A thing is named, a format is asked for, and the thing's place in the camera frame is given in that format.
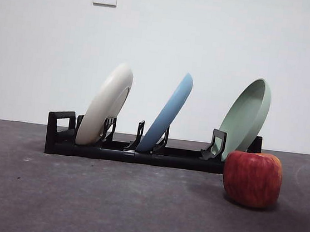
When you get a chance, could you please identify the cream yellow plate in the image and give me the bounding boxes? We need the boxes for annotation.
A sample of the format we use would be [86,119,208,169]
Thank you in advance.
[75,58,136,151]

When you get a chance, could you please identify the red apple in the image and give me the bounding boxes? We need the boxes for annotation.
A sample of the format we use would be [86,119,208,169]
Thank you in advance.
[219,148,285,211]

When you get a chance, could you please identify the blue plate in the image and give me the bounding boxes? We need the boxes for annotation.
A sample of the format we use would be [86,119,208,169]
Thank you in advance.
[135,67,195,157]

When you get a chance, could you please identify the black plate rack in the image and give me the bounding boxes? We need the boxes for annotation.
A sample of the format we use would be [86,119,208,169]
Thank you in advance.
[43,108,264,179]

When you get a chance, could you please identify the green plate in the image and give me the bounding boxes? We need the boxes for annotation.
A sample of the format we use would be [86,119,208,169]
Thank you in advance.
[214,74,274,167]

